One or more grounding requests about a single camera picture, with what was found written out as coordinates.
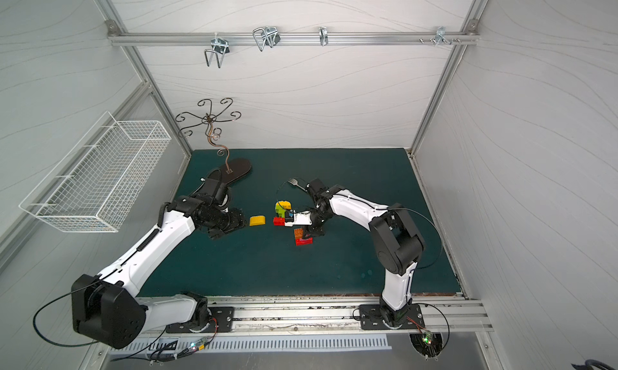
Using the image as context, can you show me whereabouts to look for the metal bracket right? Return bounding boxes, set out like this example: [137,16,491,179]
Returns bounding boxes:
[418,27,461,46]

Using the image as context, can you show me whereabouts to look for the metal hook clamp centre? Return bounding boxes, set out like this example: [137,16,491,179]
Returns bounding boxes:
[252,26,281,51]

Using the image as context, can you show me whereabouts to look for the metal hook clamp left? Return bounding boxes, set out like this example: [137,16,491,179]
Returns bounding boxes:
[204,37,230,69]

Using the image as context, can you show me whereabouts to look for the white vent strip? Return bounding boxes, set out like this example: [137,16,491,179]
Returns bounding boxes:
[109,334,392,356]

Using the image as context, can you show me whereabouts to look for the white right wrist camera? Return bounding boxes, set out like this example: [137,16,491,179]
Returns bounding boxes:
[284,211,312,227]

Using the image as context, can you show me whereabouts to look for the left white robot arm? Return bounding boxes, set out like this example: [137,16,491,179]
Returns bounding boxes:
[71,178,246,349]

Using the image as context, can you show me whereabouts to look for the metal hook clamp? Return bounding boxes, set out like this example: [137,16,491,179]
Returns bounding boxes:
[204,37,230,69]
[252,26,281,51]

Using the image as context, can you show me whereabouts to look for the small metal clip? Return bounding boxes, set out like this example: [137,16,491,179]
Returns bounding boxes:
[318,27,328,47]

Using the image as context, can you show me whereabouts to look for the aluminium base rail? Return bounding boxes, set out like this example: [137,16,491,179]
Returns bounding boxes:
[209,294,494,336]

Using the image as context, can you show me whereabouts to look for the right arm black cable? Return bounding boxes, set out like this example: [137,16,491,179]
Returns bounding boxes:
[400,207,444,270]

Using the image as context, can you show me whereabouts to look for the long red brick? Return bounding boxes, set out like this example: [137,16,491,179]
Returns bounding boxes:
[295,237,313,246]

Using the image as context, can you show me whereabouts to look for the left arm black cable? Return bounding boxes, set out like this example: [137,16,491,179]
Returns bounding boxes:
[32,292,105,348]

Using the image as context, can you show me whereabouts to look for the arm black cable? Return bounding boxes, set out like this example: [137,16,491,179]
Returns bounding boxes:
[32,292,105,348]
[400,207,444,270]

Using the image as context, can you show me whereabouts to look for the white wire basket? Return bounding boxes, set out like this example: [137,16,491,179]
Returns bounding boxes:
[19,112,172,233]

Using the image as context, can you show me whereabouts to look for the brown metal hook stand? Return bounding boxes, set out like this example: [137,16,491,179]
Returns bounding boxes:
[175,97,252,185]

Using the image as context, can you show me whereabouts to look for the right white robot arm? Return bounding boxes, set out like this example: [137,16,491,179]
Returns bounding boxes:
[301,179,425,329]

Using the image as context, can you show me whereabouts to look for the green table mat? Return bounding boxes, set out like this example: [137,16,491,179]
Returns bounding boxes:
[141,149,460,297]

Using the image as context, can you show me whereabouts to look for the aluminium crossbar rail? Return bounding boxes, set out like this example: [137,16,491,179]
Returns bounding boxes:
[108,30,481,48]

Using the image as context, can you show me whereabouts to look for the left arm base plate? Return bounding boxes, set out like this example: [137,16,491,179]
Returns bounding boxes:
[165,307,235,334]

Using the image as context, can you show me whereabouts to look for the green brick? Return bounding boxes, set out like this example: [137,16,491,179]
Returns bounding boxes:
[275,205,286,218]

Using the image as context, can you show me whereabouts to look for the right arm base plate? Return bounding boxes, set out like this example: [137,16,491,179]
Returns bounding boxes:
[352,304,426,331]

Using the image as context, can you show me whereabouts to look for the silver metal spoon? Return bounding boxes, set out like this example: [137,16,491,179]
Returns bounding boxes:
[287,178,307,192]

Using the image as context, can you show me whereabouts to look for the yellow curved brick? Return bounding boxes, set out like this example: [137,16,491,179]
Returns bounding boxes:
[249,216,267,227]
[275,201,291,210]

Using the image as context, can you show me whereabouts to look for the small red brick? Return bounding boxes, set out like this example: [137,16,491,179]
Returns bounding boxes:
[273,217,286,226]

